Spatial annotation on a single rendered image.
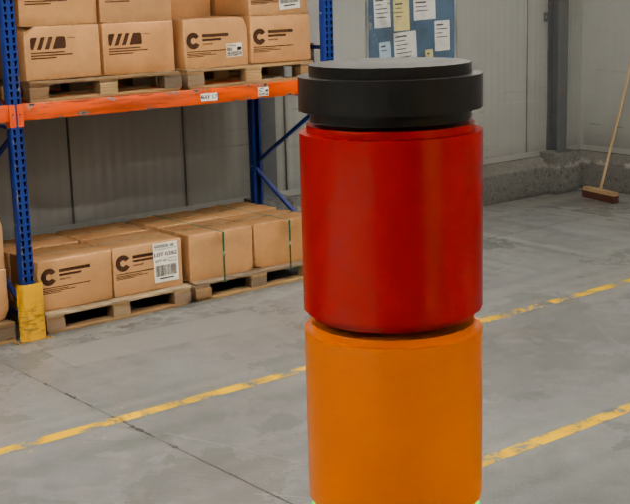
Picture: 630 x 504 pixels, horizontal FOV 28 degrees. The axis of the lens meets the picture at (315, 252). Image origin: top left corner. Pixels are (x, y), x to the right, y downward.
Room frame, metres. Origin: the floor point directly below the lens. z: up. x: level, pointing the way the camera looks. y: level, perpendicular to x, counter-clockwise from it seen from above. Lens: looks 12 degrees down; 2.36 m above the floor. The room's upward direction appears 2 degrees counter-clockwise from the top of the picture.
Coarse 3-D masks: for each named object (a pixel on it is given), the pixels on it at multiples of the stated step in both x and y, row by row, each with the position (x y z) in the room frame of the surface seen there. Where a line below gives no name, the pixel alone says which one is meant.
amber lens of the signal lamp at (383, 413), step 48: (336, 336) 0.32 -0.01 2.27; (384, 336) 0.32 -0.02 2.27; (432, 336) 0.32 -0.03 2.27; (480, 336) 0.33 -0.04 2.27; (336, 384) 0.32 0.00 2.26; (384, 384) 0.32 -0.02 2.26; (432, 384) 0.32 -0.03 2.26; (480, 384) 0.33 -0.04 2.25; (336, 432) 0.32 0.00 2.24; (384, 432) 0.32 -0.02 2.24; (432, 432) 0.32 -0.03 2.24; (480, 432) 0.33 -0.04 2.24; (336, 480) 0.32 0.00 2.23; (384, 480) 0.32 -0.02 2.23; (432, 480) 0.32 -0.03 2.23; (480, 480) 0.33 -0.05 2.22
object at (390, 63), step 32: (320, 64) 0.34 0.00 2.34; (352, 64) 0.34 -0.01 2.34; (384, 64) 0.33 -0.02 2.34; (416, 64) 0.33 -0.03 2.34; (448, 64) 0.33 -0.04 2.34; (320, 96) 0.32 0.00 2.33; (352, 96) 0.32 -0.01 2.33; (384, 96) 0.31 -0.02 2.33; (416, 96) 0.32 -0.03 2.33; (448, 96) 0.32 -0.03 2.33; (480, 96) 0.33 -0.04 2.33
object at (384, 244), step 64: (320, 128) 0.33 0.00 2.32; (384, 128) 0.33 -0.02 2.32; (448, 128) 0.32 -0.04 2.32; (320, 192) 0.32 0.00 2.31; (384, 192) 0.31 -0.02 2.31; (448, 192) 0.32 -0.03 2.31; (320, 256) 0.32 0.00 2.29; (384, 256) 0.32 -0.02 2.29; (448, 256) 0.32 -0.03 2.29; (320, 320) 0.33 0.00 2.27; (384, 320) 0.32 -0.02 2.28; (448, 320) 0.32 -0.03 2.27
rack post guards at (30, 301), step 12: (24, 288) 8.20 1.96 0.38; (36, 288) 8.26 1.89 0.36; (24, 300) 8.21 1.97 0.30; (36, 300) 8.25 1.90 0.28; (24, 312) 8.21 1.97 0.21; (36, 312) 8.25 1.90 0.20; (24, 324) 8.21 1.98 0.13; (36, 324) 8.25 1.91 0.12; (24, 336) 8.21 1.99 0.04; (36, 336) 8.24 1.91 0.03; (48, 336) 8.32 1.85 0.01
